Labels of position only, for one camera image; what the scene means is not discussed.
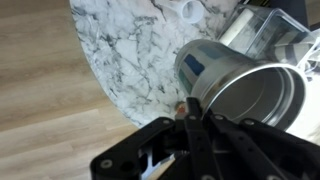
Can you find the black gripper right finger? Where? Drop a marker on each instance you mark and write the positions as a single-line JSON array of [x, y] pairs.
[[266, 146]]

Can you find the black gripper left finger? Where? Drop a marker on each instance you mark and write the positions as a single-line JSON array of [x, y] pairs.
[[196, 143]]

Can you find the silver metal cup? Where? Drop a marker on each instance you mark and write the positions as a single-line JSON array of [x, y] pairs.
[[240, 83]]

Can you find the small red object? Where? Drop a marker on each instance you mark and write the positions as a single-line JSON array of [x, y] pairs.
[[181, 108]]

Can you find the clear plastic container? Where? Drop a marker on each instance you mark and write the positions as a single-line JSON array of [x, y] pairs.
[[273, 36]]

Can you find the white tube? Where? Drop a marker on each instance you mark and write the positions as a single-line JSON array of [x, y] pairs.
[[237, 26]]

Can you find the black furniture base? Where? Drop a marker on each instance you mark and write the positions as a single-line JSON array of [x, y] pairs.
[[288, 8]]

